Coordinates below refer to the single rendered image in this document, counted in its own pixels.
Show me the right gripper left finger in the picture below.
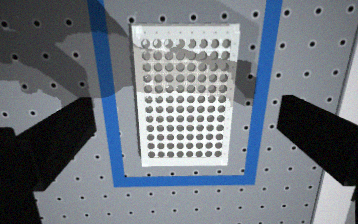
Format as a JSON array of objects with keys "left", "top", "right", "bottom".
[{"left": 0, "top": 97, "right": 97, "bottom": 224}]

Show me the white well plate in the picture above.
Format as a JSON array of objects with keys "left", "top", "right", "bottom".
[{"left": 131, "top": 24, "right": 240, "bottom": 166}]

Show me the blue tape outline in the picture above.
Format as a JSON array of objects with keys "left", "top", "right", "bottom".
[{"left": 87, "top": 0, "right": 283, "bottom": 187}]

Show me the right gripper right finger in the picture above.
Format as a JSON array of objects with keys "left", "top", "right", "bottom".
[{"left": 276, "top": 95, "right": 358, "bottom": 224}]

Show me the grey perforated board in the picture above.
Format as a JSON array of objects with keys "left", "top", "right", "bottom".
[{"left": 0, "top": 0, "right": 358, "bottom": 224}]

